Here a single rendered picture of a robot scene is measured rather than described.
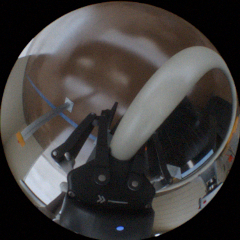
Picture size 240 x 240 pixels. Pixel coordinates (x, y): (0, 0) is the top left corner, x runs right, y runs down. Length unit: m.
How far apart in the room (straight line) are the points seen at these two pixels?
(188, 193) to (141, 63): 6.42
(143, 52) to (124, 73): 0.37
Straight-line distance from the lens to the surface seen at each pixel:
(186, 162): 0.66
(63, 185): 0.96
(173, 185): 0.43
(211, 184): 0.85
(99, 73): 1.11
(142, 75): 1.01
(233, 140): 1.49
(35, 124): 1.09
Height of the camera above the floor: 1.01
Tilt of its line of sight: 61 degrees down
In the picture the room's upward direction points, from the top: 159 degrees counter-clockwise
